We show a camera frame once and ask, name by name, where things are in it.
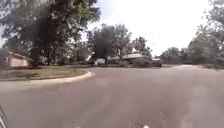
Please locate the grass patch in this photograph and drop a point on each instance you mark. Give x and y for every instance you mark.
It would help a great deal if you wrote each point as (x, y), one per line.
(40, 73)

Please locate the group of trees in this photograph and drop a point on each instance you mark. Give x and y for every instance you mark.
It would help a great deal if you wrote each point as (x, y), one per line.
(203, 46)

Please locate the building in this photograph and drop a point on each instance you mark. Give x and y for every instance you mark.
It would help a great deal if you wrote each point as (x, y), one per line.
(18, 61)

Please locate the low house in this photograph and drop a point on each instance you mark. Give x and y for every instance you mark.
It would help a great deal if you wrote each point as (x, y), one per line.
(133, 58)

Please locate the grey asphalt road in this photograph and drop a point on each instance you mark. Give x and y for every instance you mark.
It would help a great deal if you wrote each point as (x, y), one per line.
(126, 96)

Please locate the robot's own part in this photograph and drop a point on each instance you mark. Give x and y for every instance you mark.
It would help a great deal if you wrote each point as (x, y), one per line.
(145, 126)

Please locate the curved pale kerb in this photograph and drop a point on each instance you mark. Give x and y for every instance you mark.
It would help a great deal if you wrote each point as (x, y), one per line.
(66, 80)

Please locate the large tree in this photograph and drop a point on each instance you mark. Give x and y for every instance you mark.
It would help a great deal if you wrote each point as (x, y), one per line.
(43, 26)

